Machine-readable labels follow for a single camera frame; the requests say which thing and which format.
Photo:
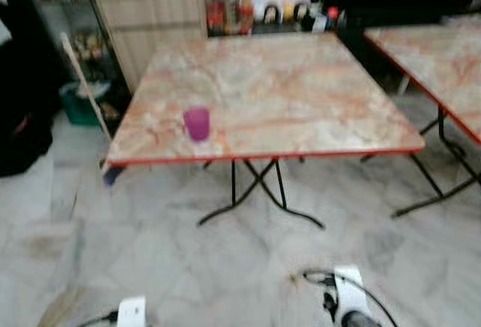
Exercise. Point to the marble pattern folding table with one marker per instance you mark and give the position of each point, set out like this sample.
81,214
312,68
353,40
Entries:
443,64
263,94

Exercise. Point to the purple plastic cup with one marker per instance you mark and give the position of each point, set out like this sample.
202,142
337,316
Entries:
197,124

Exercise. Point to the yellow round doll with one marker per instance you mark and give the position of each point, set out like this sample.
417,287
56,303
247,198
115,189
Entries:
288,11

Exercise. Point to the large red lid jar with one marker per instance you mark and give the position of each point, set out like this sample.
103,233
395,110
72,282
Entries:
228,4

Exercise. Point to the green plastic bin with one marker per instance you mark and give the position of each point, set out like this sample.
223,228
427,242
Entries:
79,105

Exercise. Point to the light wooden drawer cabinet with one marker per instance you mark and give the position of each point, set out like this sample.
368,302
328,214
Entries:
150,26

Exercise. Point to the glass display shelf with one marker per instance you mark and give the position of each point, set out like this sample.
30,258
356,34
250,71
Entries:
68,19

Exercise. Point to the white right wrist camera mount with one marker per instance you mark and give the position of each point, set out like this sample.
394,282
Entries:
349,289

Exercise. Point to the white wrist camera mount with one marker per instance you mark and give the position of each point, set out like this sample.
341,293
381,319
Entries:
349,289
132,313

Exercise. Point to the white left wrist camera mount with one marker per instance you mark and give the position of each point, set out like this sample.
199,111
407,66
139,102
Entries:
132,313

